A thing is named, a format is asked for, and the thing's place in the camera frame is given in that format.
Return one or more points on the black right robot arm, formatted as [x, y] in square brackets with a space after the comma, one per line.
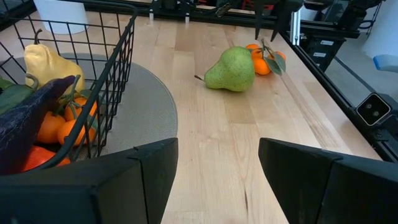
[323, 49]

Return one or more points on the black table-level camera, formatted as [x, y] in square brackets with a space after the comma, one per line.
[373, 109]

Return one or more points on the green pear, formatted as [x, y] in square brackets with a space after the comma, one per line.
[231, 70]

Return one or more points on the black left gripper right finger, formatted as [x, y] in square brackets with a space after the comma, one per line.
[342, 193]

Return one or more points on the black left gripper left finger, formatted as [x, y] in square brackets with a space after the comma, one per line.
[93, 193]

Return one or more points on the snake plant in white pot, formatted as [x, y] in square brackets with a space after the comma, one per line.
[62, 15]

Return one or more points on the purple eggplant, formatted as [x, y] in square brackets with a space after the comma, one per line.
[21, 124]

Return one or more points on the orange mandarin bunch with leaves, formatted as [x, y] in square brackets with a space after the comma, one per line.
[49, 126]
[260, 66]

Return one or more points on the long green pepper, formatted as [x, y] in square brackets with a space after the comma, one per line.
[12, 96]

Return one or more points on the round grey mat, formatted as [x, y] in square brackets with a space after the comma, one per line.
[146, 109]

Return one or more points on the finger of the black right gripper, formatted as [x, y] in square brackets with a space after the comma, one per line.
[258, 15]
[284, 14]

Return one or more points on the silver aluminium post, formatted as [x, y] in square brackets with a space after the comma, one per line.
[295, 26]

